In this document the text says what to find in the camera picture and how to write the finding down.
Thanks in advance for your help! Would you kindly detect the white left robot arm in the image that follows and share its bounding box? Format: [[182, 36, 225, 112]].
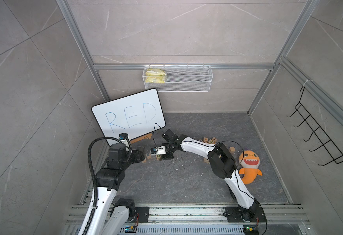
[[78, 133, 145, 235]]

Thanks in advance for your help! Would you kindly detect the orange shark plush toy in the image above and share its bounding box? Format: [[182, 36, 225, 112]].
[[239, 150, 263, 185]]

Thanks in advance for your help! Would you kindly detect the white wire mesh basket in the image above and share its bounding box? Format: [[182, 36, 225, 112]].
[[142, 65, 213, 93]]

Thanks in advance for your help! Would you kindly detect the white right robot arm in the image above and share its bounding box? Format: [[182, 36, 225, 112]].
[[150, 129, 267, 223]]

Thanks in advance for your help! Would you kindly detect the wooden whiteboard stand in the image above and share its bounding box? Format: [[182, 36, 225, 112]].
[[131, 133, 152, 144]]

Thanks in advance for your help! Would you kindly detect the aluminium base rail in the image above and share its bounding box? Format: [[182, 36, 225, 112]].
[[63, 204, 315, 235]]

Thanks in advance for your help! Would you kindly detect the wooden block letter E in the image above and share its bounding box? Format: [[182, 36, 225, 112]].
[[146, 152, 152, 160]]

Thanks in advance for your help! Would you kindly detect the yellow packet in basket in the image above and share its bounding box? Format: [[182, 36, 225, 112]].
[[145, 69, 167, 84]]

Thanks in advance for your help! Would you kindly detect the whiteboard with RED written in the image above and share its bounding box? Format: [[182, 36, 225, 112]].
[[91, 88, 166, 140]]

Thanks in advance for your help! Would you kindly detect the pile of wooden letter blocks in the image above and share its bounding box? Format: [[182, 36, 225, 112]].
[[199, 137, 218, 164]]

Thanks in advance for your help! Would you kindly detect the lone wooden block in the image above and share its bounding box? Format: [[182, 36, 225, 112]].
[[229, 147, 236, 154]]

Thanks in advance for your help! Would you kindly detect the black wall hook rack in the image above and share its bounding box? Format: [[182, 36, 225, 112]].
[[286, 87, 343, 167]]

